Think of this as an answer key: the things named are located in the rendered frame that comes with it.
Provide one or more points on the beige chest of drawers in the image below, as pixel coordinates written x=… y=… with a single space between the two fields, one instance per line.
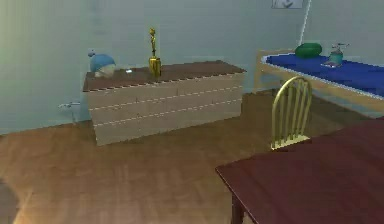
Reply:
x=166 y=100

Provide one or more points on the gold statuette trophy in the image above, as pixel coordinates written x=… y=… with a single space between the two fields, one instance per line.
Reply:
x=154 y=63

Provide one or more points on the small white flat object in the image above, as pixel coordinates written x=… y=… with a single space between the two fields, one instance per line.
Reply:
x=128 y=70

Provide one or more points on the yellow wooden chair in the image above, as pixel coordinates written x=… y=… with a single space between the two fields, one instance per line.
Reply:
x=290 y=111

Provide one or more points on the blue cap on white head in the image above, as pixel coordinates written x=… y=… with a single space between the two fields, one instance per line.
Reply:
x=101 y=64

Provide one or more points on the green oval pillow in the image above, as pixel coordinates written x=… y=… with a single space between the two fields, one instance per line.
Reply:
x=308 y=50

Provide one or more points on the dark red wooden table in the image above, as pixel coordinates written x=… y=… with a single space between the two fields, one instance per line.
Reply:
x=310 y=176

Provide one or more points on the teal spray bottle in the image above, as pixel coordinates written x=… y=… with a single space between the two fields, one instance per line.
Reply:
x=336 y=56

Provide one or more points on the white wall fixture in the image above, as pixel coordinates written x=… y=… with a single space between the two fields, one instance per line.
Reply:
x=69 y=106

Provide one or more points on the framed wall picture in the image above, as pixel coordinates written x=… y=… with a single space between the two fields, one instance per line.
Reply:
x=287 y=3

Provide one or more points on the blue bed with wooden frame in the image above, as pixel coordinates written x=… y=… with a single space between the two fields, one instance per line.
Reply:
x=333 y=75

